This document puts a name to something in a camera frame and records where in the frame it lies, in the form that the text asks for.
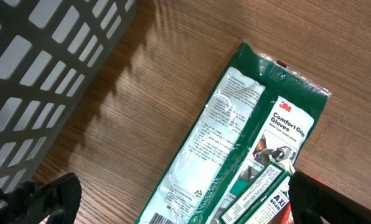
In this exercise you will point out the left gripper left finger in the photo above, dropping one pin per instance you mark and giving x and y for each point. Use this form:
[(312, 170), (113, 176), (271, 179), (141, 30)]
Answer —
[(32, 202)]

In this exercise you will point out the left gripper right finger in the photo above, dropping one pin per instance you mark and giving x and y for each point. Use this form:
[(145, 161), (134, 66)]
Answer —
[(312, 202)]

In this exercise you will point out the red coffee stick sachet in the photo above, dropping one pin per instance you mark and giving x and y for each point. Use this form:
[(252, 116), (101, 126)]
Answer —
[(287, 217)]

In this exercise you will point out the green white balm box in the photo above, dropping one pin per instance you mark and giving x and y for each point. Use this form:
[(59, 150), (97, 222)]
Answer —
[(262, 200)]

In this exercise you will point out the green white gloves package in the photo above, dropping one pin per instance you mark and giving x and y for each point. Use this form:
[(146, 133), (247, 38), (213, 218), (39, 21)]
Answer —
[(258, 112)]

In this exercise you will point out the grey plastic mesh basket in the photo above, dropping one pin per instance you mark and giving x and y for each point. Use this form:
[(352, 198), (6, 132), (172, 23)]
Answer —
[(50, 51)]

